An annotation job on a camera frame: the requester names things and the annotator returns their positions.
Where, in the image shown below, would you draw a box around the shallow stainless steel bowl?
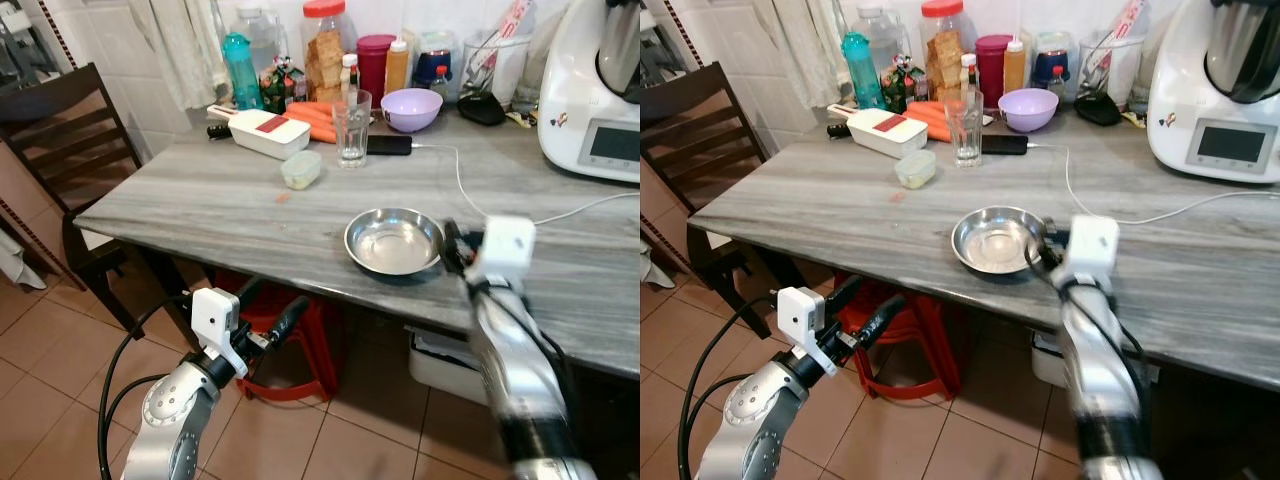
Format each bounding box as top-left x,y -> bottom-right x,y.
951,206 -> 1048,276
344,207 -> 445,277

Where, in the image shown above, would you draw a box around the white charging cable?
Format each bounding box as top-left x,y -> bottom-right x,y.
1027,142 -> 1280,226
411,143 -> 641,226

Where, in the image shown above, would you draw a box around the red plastic stool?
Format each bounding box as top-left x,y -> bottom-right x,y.
835,275 -> 963,401
213,270 -> 341,403

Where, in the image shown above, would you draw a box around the white plastic bin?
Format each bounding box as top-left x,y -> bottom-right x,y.
1032,330 -> 1071,389
408,325 -> 491,406

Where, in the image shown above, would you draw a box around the small pale lidded container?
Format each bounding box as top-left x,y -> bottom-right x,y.
280,151 -> 323,191
894,150 -> 938,190

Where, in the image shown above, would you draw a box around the black pouch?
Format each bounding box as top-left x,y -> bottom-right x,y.
458,92 -> 507,127
1075,92 -> 1123,127

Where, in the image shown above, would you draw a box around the purple plastic bowl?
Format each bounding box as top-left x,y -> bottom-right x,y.
998,88 -> 1060,134
381,88 -> 444,134

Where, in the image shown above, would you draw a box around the clear drinking glass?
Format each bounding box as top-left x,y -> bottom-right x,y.
945,89 -> 985,168
333,89 -> 373,168

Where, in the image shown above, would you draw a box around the white slicer box red label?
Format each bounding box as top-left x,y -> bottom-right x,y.
207,104 -> 312,161
827,103 -> 931,160

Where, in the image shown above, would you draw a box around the clear plastic pitcher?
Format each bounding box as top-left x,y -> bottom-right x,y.
462,30 -> 531,106
1078,30 -> 1146,106

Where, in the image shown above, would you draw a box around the orange bottle white cap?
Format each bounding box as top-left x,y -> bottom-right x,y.
1003,38 -> 1028,96
385,38 -> 411,96

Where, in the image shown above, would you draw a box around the white cloth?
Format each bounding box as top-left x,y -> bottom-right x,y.
0,225 -> 46,291
640,240 -> 667,291

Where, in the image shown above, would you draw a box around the maroon canister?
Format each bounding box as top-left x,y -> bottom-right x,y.
976,34 -> 1015,106
356,34 -> 397,106

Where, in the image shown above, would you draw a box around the clear jar blue contents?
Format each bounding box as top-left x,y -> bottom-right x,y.
1030,32 -> 1076,96
413,32 -> 459,96

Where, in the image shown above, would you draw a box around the white kitchen cooking appliance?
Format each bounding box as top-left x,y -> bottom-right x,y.
1147,0 -> 1280,184
537,0 -> 641,184

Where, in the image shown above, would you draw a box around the dark wooden chair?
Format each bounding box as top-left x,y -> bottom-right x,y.
640,62 -> 801,311
0,62 -> 196,336

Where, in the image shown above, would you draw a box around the green snack packet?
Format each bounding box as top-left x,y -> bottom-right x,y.
882,55 -> 929,111
260,57 -> 307,113

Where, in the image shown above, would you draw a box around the red and white packet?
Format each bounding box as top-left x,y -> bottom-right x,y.
470,0 -> 536,76
1090,0 -> 1149,73

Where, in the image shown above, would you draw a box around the clear jar red lid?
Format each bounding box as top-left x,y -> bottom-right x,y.
921,0 -> 976,101
301,0 -> 358,103

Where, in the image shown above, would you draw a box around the teal water bottle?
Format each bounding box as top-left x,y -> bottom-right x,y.
221,32 -> 263,111
841,31 -> 886,111

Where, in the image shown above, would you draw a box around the white hanging curtain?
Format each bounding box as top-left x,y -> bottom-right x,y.
750,0 -> 846,109
150,0 -> 229,111

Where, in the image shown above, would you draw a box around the large clear water jug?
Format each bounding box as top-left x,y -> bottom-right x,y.
855,5 -> 916,76
232,5 -> 291,81

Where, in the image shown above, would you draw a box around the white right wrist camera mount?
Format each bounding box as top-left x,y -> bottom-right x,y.
476,215 -> 537,286
1062,214 -> 1121,286

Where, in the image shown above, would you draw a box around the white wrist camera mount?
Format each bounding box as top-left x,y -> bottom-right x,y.
190,287 -> 242,377
1062,214 -> 1121,286
777,286 -> 827,377
476,215 -> 537,286

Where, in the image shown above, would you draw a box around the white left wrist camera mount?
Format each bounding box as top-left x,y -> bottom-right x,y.
777,286 -> 827,377
190,287 -> 242,377

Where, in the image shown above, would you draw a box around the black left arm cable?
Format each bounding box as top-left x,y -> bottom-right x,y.
678,295 -> 791,480
97,295 -> 201,480

